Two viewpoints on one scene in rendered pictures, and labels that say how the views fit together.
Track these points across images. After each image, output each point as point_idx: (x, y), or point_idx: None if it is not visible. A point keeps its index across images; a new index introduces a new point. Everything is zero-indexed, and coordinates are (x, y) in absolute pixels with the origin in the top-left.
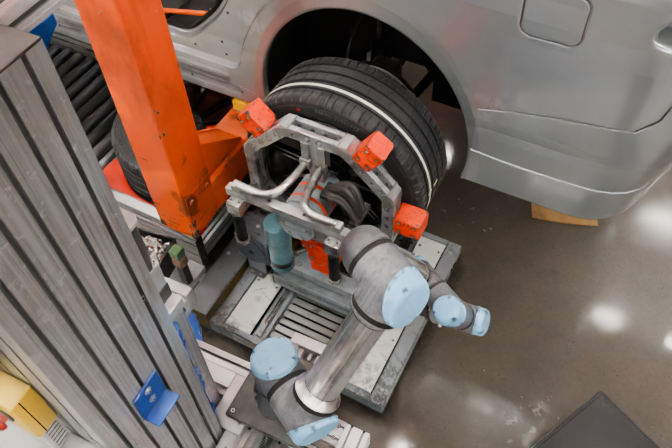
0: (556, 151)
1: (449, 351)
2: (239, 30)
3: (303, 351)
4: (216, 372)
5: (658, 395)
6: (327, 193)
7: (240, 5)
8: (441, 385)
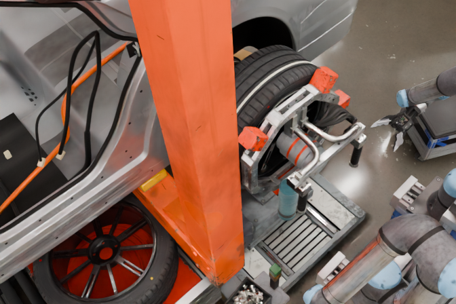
0: (336, 9)
1: (332, 167)
2: (140, 127)
3: (406, 195)
4: (406, 254)
5: (387, 85)
6: (329, 123)
7: (140, 106)
8: (353, 179)
